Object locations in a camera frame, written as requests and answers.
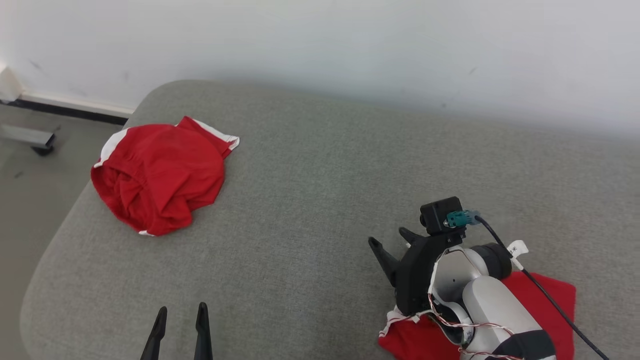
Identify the white wall box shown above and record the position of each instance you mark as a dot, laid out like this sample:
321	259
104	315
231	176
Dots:
9	85

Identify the grey metal leg with castor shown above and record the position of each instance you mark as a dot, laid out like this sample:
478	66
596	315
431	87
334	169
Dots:
30	136

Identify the dark wall baseboard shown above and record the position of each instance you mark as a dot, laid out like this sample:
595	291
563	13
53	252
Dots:
70	110

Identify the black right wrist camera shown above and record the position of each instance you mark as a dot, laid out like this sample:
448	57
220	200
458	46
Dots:
437	212

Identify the red shorts with white stripe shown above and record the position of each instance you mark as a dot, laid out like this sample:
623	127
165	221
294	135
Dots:
160	175

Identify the red Bulls 23 jersey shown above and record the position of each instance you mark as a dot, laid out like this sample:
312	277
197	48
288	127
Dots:
555	305

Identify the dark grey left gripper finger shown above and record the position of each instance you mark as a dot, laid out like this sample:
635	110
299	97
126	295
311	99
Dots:
202	335
156	340

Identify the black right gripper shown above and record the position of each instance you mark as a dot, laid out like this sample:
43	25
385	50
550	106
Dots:
415	280

